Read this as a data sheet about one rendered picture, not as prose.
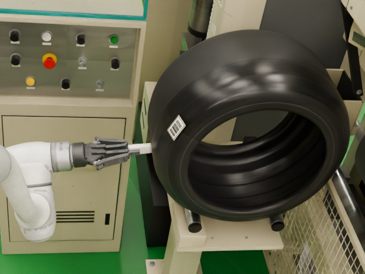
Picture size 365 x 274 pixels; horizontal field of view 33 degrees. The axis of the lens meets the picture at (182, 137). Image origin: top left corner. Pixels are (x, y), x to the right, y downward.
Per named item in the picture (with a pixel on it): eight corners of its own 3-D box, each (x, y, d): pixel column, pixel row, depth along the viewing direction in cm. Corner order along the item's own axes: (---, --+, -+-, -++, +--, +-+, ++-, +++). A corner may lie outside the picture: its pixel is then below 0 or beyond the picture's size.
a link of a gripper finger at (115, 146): (92, 157, 185) (92, 154, 186) (128, 153, 186) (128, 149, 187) (90, 148, 182) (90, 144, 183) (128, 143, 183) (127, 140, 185)
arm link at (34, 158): (52, 140, 187) (57, 182, 187) (1, 144, 186) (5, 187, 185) (49, 139, 177) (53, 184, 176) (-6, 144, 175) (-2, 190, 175)
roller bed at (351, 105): (285, 130, 240) (306, 67, 221) (320, 130, 243) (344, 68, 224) (300, 164, 225) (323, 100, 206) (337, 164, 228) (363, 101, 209)
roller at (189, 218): (185, 159, 222) (173, 159, 221) (187, 150, 219) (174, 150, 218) (201, 233, 196) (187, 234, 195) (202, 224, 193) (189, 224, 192)
